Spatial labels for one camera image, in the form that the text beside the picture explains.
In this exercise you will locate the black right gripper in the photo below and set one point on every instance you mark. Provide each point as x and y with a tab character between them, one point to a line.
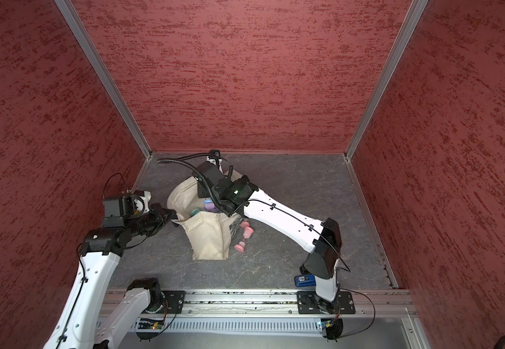
204	190

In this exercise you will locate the pink hourglass pile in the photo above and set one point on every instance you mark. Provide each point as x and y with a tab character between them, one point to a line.
247	233

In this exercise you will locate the aluminium corner post right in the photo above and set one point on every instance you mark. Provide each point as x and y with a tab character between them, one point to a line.
403	37

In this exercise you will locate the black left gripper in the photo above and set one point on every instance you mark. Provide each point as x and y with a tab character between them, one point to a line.
161	220

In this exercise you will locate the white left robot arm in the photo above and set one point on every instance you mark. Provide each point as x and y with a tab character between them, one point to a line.
99	255

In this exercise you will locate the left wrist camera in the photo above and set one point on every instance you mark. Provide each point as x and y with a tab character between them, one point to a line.
124	205

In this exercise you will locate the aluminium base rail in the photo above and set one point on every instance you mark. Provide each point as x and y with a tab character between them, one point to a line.
381	303

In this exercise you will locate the purple hourglass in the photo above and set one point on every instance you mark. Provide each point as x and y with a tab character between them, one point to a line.
209	206

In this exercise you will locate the blue stapler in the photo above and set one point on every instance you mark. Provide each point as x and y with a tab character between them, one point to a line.
306	280

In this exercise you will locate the cream canvas bag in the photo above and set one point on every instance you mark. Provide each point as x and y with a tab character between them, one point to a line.
209	234

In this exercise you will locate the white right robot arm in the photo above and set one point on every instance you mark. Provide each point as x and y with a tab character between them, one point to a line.
321	239

